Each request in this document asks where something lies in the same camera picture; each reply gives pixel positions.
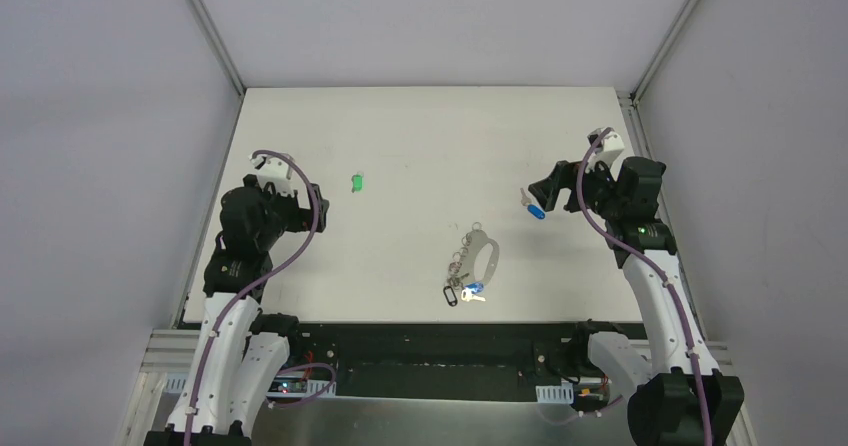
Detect green tagged key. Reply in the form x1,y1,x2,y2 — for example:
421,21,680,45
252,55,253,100
351,172,364,193

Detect blue tagged key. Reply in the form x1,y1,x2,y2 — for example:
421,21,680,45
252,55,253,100
520,188,546,220

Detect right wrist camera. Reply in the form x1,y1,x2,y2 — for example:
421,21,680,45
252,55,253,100
587,128,625,171

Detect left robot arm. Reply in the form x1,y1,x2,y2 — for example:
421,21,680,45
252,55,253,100
144,174,330,445

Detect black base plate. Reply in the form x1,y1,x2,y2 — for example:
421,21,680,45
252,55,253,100
268,322,608,402

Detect aluminium frame rail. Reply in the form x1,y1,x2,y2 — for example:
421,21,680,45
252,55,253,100
140,328,266,373

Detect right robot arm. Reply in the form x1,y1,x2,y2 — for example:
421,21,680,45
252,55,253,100
528,157,744,445

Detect keyring with keys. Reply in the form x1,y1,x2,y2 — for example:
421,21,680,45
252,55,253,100
442,222,501,308

